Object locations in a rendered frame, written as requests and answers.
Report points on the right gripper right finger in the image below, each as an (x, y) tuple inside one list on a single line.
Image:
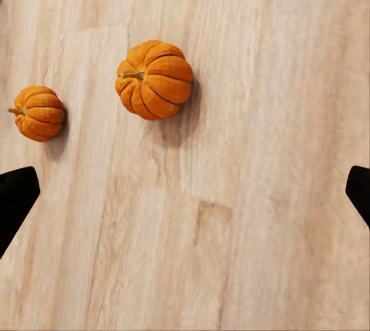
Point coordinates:
[(358, 191)]

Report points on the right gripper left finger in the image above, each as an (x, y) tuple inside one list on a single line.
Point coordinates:
[(19, 190)]

